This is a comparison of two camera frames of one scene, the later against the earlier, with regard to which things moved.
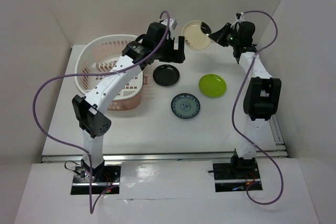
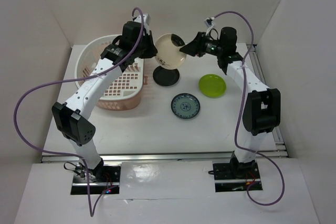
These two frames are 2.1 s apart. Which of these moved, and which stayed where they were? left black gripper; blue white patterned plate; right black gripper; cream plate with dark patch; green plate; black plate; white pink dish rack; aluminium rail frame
Moved: left black gripper; right black gripper; cream plate with dark patch
Stayed: green plate; black plate; aluminium rail frame; white pink dish rack; blue white patterned plate
